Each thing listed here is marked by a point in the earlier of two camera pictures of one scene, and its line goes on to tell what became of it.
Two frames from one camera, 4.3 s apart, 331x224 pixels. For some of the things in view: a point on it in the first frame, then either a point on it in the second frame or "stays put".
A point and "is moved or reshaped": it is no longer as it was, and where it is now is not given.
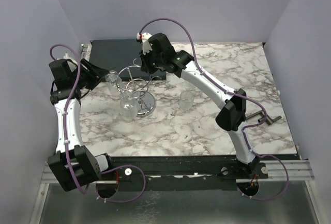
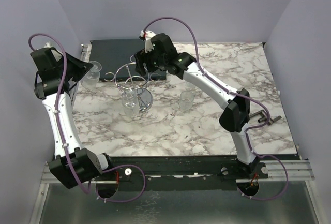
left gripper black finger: (99, 72) to (76, 69)
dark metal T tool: (269, 120) stays put
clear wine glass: (190, 87) stays put
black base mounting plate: (208, 172) stays put
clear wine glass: (186, 101) stays put
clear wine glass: (115, 82) is moved or reshaped
